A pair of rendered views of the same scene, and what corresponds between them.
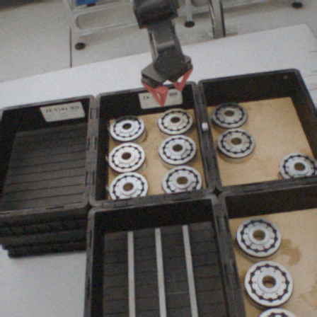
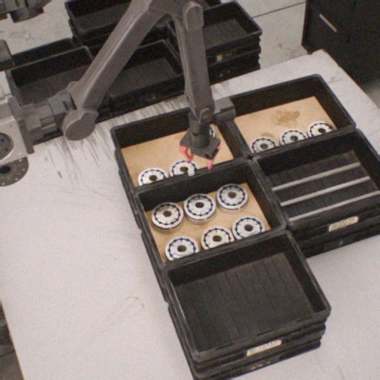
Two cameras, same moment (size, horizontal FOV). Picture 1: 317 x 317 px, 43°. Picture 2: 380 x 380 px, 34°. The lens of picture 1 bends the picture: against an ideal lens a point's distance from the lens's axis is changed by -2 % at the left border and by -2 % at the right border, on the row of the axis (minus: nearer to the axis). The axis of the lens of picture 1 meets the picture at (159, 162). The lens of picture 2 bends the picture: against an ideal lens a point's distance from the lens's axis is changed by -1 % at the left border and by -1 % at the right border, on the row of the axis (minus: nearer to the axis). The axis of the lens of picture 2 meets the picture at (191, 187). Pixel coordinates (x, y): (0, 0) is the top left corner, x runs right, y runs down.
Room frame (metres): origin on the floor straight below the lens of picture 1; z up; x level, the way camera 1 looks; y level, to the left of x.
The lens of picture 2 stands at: (1.21, 1.10, 2.46)
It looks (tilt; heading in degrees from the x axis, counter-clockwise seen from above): 50 degrees down; 249
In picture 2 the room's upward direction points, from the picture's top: 3 degrees counter-clockwise
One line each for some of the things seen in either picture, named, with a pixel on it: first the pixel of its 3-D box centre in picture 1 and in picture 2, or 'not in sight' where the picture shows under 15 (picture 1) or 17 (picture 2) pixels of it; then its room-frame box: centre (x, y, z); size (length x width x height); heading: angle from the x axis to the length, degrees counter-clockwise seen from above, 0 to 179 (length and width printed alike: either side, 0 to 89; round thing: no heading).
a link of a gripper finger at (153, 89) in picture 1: (163, 87); (205, 155); (0.71, -0.04, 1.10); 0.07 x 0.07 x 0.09; 39
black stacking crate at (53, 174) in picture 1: (45, 165); (244, 300); (0.76, 0.32, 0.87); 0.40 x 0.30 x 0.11; 175
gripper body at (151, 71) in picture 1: (165, 57); (200, 136); (0.72, -0.05, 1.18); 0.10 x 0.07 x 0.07; 129
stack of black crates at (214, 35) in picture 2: not in sight; (213, 61); (0.13, -1.23, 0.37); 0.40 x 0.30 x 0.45; 0
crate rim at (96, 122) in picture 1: (148, 139); (208, 211); (0.74, 0.02, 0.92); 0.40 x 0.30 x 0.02; 175
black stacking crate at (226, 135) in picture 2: (260, 138); (178, 154); (0.71, -0.28, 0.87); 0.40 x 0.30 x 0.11; 175
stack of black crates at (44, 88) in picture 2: not in sight; (64, 110); (0.94, -1.22, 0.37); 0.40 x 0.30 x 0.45; 0
